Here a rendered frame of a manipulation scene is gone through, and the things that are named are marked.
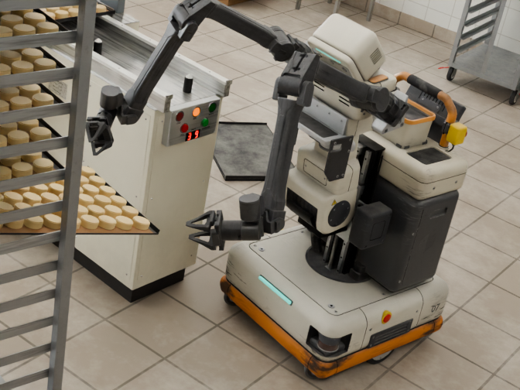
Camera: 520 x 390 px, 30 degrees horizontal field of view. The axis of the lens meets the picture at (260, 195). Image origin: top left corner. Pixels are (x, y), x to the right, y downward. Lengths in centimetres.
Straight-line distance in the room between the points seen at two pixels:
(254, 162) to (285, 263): 134
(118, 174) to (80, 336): 60
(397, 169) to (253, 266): 66
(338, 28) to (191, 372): 131
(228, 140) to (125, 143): 167
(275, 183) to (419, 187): 84
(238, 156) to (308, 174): 158
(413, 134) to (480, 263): 124
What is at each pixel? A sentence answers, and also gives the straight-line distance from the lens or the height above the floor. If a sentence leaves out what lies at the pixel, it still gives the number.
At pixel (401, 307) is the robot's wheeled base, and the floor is 26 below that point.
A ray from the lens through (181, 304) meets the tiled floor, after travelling 382.
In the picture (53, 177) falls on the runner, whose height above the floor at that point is 105.
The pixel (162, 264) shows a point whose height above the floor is 16.
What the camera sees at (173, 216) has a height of 37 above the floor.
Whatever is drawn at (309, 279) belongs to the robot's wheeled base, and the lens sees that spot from 360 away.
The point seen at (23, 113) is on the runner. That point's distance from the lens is 230.
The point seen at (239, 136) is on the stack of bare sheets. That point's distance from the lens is 516.
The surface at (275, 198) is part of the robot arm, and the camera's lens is 268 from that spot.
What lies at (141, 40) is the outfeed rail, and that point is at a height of 89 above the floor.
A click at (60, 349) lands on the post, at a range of 272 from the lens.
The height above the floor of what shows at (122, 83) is 86.
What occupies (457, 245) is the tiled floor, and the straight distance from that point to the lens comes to 466.
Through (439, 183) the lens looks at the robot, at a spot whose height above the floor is 75.
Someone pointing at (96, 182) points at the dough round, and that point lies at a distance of 289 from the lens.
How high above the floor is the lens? 223
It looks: 29 degrees down
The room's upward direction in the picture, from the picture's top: 11 degrees clockwise
